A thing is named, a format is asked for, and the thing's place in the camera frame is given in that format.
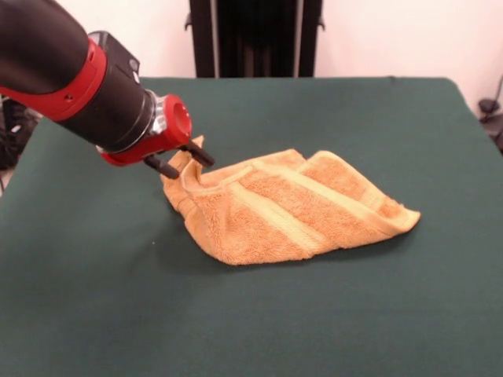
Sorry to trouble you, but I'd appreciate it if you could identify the dark green table cloth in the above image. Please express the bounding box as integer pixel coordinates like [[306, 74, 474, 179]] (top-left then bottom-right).
[[0, 76, 503, 377]]

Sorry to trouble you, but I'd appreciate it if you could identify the black cable bundle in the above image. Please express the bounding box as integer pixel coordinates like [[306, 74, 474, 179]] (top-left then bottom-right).
[[0, 93, 40, 170]]

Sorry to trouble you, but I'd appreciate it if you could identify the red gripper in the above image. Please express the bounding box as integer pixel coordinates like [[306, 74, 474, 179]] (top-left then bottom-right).
[[99, 93, 216, 181]]

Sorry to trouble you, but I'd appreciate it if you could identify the black plug with cable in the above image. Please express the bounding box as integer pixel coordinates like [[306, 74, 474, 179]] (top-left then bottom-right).
[[477, 74, 503, 154]]

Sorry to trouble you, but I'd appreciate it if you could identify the orange terry towel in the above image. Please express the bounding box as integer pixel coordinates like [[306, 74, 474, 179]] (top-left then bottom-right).
[[160, 135, 421, 268]]

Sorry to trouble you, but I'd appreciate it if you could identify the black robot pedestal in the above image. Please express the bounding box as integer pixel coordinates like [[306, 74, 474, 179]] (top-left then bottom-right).
[[183, 0, 326, 79]]

